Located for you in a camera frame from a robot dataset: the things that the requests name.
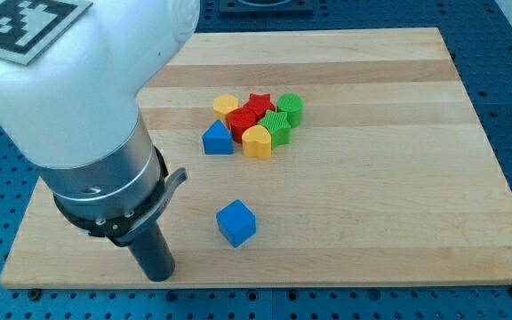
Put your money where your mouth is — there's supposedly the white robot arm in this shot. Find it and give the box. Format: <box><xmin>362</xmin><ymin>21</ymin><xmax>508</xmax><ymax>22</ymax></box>
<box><xmin>0</xmin><ymin>0</ymin><xmax>200</xmax><ymax>220</ymax></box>

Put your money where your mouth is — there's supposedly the green star block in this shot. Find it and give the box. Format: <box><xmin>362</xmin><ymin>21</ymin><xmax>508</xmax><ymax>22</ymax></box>
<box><xmin>258</xmin><ymin>110</ymin><xmax>292</xmax><ymax>149</ymax></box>

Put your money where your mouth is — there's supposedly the red star block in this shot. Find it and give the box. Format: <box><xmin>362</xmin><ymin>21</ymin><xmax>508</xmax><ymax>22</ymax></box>
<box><xmin>243</xmin><ymin>93</ymin><xmax>276</xmax><ymax>121</ymax></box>

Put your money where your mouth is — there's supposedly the yellow heart block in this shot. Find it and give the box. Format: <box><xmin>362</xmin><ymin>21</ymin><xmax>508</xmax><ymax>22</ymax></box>
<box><xmin>242</xmin><ymin>124</ymin><xmax>272</xmax><ymax>159</ymax></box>

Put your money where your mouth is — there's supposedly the blue triangular prism block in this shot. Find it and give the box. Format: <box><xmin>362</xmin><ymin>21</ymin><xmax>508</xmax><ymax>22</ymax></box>
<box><xmin>202</xmin><ymin>120</ymin><xmax>234</xmax><ymax>155</ymax></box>

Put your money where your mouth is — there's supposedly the red cylinder block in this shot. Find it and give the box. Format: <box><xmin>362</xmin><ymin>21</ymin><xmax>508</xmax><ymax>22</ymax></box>
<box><xmin>228</xmin><ymin>108</ymin><xmax>257</xmax><ymax>143</ymax></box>

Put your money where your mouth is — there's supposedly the yellow hexagon block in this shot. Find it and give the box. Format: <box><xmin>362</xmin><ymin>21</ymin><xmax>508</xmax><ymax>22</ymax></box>
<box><xmin>212</xmin><ymin>93</ymin><xmax>239</xmax><ymax>127</ymax></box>

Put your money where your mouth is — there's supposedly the blue cube block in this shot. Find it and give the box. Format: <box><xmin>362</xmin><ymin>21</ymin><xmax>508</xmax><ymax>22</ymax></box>
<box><xmin>216</xmin><ymin>199</ymin><xmax>257</xmax><ymax>247</ymax></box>

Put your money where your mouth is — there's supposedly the green cylinder block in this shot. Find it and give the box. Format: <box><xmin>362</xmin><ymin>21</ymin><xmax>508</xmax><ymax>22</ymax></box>
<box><xmin>276</xmin><ymin>92</ymin><xmax>304</xmax><ymax>128</ymax></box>

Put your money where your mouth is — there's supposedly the wooden board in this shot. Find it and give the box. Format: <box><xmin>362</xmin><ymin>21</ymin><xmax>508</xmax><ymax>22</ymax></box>
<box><xmin>0</xmin><ymin>27</ymin><xmax>512</xmax><ymax>291</ymax></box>

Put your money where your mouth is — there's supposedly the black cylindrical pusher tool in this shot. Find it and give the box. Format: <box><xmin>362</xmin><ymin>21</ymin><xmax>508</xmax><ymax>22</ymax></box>
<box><xmin>125</xmin><ymin>222</ymin><xmax>175</xmax><ymax>282</ymax></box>

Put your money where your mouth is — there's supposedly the grey tool clamp lever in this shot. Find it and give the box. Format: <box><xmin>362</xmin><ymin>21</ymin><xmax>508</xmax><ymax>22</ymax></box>
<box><xmin>53</xmin><ymin>148</ymin><xmax>188</xmax><ymax>246</ymax></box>

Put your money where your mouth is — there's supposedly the black and white fiducial tag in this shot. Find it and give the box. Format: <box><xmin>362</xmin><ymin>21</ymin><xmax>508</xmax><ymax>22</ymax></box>
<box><xmin>0</xmin><ymin>0</ymin><xmax>92</xmax><ymax>66</ymax></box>

